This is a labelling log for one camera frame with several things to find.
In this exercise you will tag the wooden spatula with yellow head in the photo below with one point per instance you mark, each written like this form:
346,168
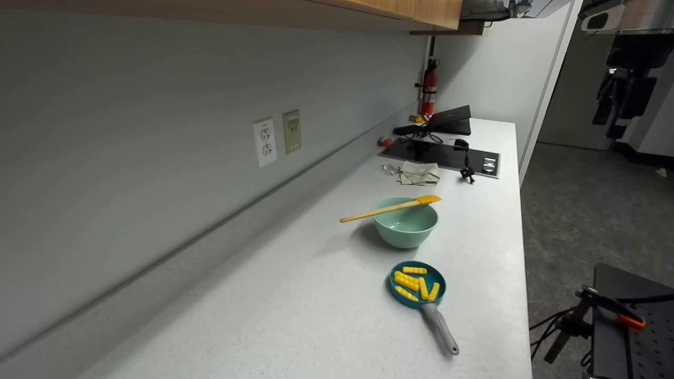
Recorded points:
389,209

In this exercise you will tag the small red object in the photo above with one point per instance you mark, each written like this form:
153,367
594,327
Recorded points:
385,142

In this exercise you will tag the mint green bowl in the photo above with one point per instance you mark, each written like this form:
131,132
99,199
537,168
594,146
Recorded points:
404,228

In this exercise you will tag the beige cloth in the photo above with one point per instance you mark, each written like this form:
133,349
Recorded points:
419,172

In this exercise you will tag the black wedge shaped object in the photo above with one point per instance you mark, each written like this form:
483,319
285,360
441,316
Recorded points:
449,120

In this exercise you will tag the red fire extinguisher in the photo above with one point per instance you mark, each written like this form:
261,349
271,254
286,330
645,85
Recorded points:
428,87

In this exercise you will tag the grey range hood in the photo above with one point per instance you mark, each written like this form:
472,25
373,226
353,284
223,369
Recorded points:
484,8

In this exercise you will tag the black floor stand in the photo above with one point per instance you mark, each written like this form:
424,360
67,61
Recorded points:
564,329

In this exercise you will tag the clamp with orange grip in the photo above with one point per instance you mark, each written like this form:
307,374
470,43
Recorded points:
617,312

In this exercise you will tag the black hanging equipment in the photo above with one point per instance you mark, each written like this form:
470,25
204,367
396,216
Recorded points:
628,85

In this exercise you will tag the black perforated platform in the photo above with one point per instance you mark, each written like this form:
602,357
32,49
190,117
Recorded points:
633,343

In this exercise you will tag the beige wall switch plate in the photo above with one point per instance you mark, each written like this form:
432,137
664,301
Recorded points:
290,131

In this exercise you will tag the white wall outlet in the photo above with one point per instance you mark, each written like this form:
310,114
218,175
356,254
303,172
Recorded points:
265,142

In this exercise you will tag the small black camera tripod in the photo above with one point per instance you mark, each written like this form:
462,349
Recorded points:
463,164

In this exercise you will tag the wooden wall cabinet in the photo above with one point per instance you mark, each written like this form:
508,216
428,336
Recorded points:
280,8

